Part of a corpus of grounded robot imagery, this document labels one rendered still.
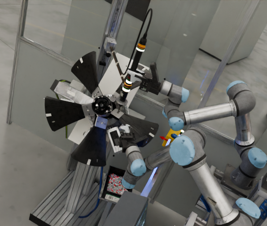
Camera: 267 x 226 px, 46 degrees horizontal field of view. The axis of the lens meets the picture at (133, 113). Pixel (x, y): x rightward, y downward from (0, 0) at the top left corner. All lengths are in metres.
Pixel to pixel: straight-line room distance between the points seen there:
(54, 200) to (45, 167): 0.46
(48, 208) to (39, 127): 0.94
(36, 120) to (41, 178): 0.61
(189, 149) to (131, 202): 0.32
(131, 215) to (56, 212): 1.48
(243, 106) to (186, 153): 0.51
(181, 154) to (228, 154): 1.31
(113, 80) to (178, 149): 0.97
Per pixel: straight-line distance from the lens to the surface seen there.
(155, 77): 1.70
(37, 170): 3.07
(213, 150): 2.63
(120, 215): 1.25
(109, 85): 2.16
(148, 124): 1.89
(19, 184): 2.93
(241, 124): 1.95
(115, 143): 1.94
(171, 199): 3.02
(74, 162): 3.06
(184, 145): 1.33
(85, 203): 2.79
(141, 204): 1.30
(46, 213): 2.66
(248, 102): 1.73
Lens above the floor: 2.17
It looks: 31 degrees down
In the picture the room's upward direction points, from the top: 21 degrees clockwise
